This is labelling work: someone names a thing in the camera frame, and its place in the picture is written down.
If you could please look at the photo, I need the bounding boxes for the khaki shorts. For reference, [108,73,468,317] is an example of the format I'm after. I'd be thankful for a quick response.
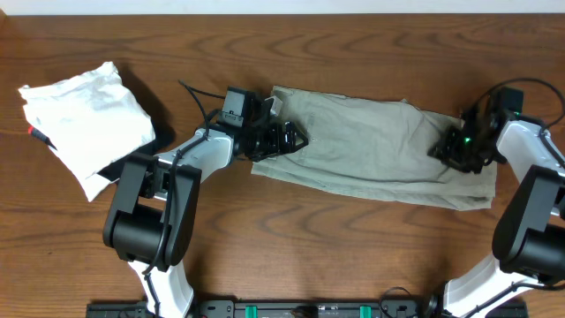
[252,86,497,211]

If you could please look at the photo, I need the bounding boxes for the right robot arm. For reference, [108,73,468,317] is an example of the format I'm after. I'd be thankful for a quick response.
[419,79,564,317]

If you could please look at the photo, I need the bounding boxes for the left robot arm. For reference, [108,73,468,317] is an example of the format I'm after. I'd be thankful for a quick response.
[102,87,309,317]

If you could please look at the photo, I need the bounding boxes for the folded black garment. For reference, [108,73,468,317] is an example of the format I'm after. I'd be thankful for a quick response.
[27,117,175,186]

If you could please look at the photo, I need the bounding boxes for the folded white shirt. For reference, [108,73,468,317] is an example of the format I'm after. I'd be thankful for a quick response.
[19,62,155,201]

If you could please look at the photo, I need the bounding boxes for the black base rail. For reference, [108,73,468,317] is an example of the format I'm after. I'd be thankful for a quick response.
[86,286,531,318]

